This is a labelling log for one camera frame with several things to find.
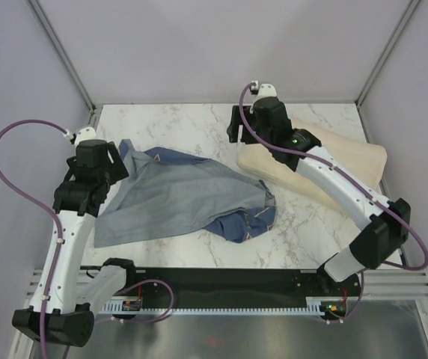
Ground blue denim pillowcase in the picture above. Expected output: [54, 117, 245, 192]
[94, 139, 276, 248]

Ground cream white pillow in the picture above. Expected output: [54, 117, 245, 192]
[236, 118, 388, 212]

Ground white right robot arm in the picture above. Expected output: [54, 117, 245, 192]
[227, 96, 411, 295]

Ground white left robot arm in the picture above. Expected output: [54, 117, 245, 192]
[12, 126, 138, 347]

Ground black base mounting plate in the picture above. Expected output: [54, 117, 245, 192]
[112, 267, 361, 311]

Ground shiny metal front sheet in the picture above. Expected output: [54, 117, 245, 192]
[30, 298, 428, 359]

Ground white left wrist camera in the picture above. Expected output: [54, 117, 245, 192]
[63, 126, 97, 146]

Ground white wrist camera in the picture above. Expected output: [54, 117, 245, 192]
[249, 81, 278, 100]
[63, 126, 97, 146]

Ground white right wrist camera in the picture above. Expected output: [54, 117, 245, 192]
[249, 81, 278, 100]

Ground left aluminium corner post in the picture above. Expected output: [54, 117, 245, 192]
[26, 0, 96, 115]

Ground aluminium corner post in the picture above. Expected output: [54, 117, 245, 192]
[26, 0, 96, 115]
[355, 0, 424, 109]

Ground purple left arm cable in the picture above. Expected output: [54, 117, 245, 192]
[0, 119, 73, 359]

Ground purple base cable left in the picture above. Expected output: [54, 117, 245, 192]
[94, 280, 174, 325]

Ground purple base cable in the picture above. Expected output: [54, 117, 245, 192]
[94, 280, 174, 325]
[311, 271, 365, 325]

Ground white slotted cable duct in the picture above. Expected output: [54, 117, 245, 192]
[99, 298, 325, 316]

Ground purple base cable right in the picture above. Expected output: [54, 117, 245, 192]
[311, 271, 365, 325]

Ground right aluminium corner post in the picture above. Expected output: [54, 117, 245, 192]
[355, 0, 424, 109]

